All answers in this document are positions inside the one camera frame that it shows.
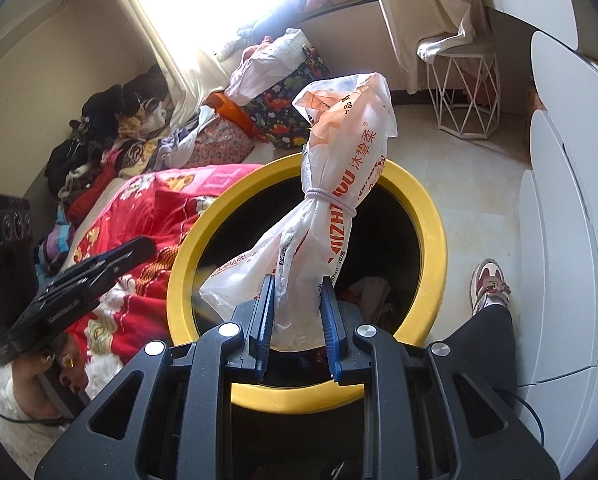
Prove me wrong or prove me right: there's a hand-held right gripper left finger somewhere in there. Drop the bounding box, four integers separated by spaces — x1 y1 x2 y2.
34 274 278 480

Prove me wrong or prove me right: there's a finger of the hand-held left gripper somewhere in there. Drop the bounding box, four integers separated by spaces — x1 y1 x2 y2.
41 255 110 293
79 237 156 293

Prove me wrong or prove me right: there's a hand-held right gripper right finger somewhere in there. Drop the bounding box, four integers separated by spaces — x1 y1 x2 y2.
320 280 562 480

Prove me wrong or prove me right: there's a yellow rimmed black trash bin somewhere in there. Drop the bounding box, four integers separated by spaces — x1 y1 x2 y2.
168 152 448 408

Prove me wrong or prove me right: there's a white printed plastic bag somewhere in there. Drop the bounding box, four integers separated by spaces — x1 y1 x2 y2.
199 72 398 351

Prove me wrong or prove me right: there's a person's left hand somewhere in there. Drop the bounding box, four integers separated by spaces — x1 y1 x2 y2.
11 332 90 421

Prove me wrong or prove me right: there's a blue striped cloth bundle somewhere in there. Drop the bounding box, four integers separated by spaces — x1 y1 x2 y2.
36 220 74 267

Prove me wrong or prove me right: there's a red floral blanket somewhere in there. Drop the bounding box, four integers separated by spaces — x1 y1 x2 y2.
59 162 264 376

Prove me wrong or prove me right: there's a grey upholstered bed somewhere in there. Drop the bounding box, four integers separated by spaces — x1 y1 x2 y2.
29 160 130 271

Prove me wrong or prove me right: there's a red cloth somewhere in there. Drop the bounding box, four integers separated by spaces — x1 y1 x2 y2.
69 170 124 216

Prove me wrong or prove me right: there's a yellow black patterned cloth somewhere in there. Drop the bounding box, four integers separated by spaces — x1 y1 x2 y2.
109 137 160 178

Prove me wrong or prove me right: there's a lilac white cloth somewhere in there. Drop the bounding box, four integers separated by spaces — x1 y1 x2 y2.
159 105 214 166

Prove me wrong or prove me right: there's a floral fabric bag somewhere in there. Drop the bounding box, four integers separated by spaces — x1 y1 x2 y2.
184 117 257 168

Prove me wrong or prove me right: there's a pile of dark clothes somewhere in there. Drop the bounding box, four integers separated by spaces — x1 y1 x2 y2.
44 67 172 196

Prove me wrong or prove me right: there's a white pink sneaker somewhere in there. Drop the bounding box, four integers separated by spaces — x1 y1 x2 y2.
470 258 512 313

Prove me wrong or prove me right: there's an orange bag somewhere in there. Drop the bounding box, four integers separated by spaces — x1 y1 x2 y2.
206 91 250 126

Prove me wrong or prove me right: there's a cream curtain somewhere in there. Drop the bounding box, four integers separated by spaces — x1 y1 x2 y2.
366 0 500 93
96 0 240 101

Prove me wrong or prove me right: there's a dinosaur print storage bag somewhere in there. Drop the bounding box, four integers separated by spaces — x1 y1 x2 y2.
241 45 330 150

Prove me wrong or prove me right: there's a dark jacket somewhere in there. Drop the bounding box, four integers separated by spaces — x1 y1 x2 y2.
239 10 300 41

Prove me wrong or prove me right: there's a white dresser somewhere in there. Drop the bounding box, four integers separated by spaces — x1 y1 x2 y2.
479 0 598 396

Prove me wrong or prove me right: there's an orange cardboard box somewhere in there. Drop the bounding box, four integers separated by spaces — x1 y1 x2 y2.
526 77 548 112

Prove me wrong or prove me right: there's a lilac hair tie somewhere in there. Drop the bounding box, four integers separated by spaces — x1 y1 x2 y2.
305 186 356 217

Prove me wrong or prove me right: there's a black cable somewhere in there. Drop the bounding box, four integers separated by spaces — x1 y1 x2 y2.
496 389 546 448

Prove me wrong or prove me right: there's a white wire stool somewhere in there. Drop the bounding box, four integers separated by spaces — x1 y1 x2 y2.
425 45 500 140

